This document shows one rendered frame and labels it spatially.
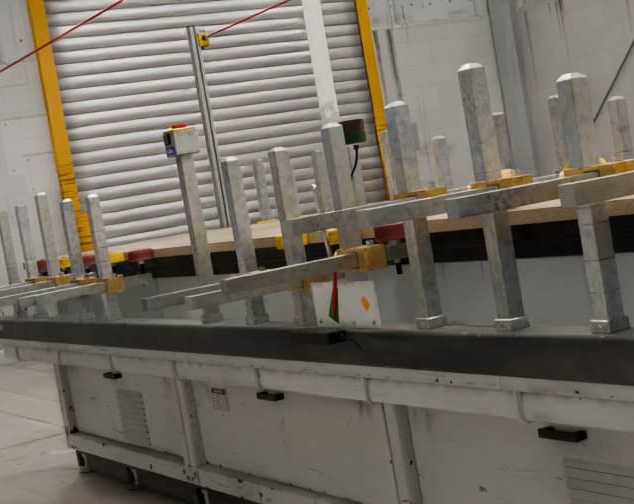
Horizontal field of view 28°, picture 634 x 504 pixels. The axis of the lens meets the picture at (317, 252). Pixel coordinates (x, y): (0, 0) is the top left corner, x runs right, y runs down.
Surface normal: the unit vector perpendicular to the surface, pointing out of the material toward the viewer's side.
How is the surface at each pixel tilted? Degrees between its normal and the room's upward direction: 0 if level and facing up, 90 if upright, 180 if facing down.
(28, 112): 90
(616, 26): 90
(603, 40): 90
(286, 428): 90
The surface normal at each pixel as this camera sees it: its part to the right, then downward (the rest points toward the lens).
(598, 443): -0.85, 0.18
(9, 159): 0.50, -0.04
